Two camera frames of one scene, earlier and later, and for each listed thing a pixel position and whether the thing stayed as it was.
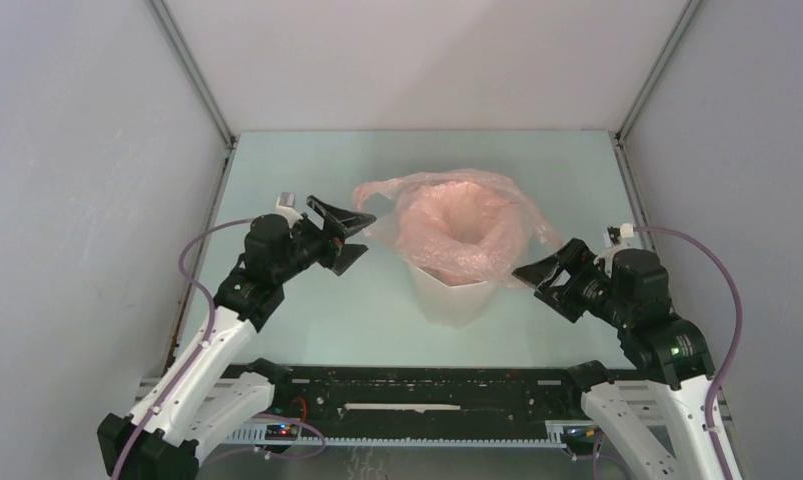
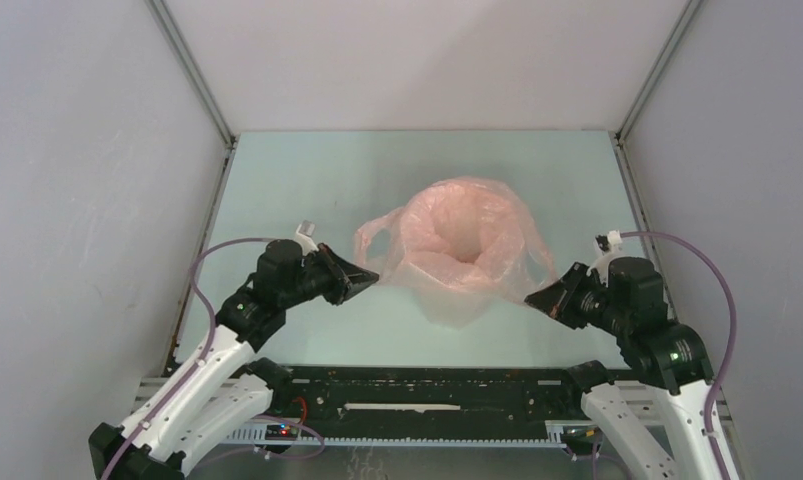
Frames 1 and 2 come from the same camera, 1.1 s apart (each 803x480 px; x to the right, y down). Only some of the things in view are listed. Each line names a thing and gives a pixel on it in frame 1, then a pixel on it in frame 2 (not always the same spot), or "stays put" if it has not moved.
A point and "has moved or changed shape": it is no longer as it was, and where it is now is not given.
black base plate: x=429 y=395 stays put
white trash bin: x=454 y=307 → x=495 y=321
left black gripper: x=340 y=256 → x=357 y=278
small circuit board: x=282 y=432 stays put
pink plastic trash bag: x=462 y=227 has moved or changed shape
